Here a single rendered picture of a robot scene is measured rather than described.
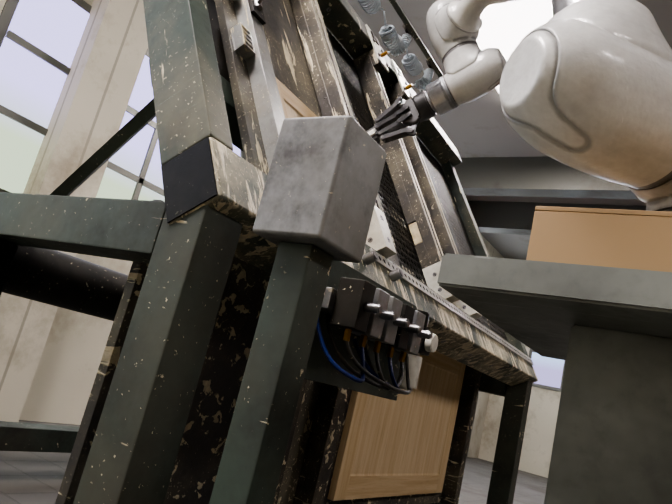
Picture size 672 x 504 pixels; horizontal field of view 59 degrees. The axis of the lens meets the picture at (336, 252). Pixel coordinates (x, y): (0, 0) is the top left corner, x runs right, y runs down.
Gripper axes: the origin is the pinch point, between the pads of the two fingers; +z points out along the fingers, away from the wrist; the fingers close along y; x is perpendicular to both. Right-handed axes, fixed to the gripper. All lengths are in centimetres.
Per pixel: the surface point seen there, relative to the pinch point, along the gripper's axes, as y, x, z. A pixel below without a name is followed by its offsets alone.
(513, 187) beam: 175, -400, 1
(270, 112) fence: -15.8, 43.8, 4.6
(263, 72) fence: -4.4, 43.8, 4.1
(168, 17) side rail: -6, 69, 8
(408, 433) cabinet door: -66, -75, 43
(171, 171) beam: -41, 69, 11
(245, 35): 5.5, 46.7, 4.9
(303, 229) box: -62, 69, -10
